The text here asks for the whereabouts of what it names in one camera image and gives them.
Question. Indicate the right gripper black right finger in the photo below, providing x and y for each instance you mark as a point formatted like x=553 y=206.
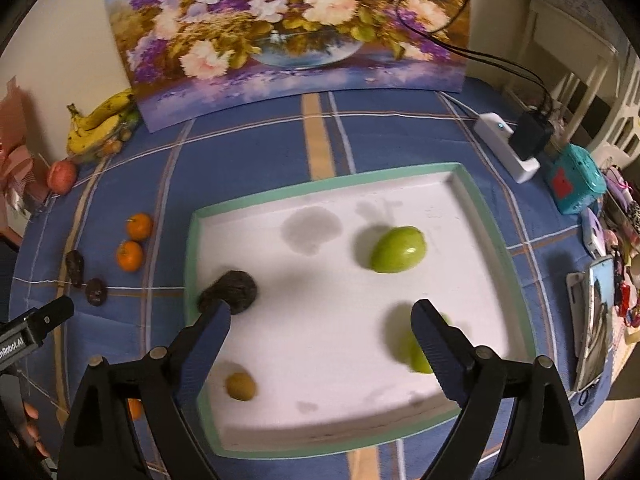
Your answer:
x=446 y=348

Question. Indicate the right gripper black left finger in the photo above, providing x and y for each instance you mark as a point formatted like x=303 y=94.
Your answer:
x=194 y=351

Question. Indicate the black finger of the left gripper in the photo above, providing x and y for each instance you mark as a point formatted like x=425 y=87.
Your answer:
x=27 y=332

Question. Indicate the dark round passion fruit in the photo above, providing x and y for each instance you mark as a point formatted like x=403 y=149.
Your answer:
x=96 y=292

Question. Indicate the dark elongated avocado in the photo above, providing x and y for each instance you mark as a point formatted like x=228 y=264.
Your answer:
x=75 y=267

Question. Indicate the orange tangerine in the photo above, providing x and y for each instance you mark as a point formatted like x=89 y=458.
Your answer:
x=135 y=408
x=129 y=256
x=139 y=226

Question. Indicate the person's left hand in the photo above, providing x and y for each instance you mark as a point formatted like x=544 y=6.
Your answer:
x=24 y=429

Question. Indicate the green mango lower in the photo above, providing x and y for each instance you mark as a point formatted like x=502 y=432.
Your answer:
x=410 y=353

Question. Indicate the green mango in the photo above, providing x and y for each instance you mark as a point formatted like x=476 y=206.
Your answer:
x=410 y=353
x=398 y=250

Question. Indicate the small brown kiwi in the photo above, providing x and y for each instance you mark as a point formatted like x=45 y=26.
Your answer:
x=241 y=386

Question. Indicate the orange tangerine bottom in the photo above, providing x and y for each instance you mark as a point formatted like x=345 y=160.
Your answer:
x=135 y=408

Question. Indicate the dark avocado in tray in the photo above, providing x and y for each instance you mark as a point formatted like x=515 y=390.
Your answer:
x=237 y=289

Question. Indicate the green mango upper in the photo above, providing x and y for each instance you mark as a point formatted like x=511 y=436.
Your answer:
x=398 y=250

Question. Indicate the white tray with green rim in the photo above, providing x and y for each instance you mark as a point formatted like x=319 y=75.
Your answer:
x=321 y=338

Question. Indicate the blue plaid tablecloth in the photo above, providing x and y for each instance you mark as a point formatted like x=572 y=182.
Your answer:
x=248 y=149

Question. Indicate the smartphone on stand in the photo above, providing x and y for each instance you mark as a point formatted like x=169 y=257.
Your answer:
x=591 y=294

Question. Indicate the pink flower bouquet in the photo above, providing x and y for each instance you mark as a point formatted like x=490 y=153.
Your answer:
x=23 y=173

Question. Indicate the red apple front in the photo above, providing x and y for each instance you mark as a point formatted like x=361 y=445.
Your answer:
x=61 y=177

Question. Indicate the teal toy box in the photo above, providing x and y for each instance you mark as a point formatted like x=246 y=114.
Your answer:
x=575 y=180

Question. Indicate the yellow banana bunch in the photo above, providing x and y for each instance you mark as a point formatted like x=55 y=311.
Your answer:
x=79 y=123

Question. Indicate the white power strip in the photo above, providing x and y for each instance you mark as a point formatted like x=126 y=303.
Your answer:
x=496 y=133

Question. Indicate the black power adapter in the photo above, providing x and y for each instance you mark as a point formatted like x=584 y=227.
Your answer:
x=531 y=134

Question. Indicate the clear plastic fruit container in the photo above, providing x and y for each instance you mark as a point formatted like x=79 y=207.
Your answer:
x=108 y=139

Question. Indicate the white chair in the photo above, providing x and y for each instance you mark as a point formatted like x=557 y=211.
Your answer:
x=589 y=61

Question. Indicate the flower painting canvas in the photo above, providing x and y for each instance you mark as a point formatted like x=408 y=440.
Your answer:
x=188 y=58

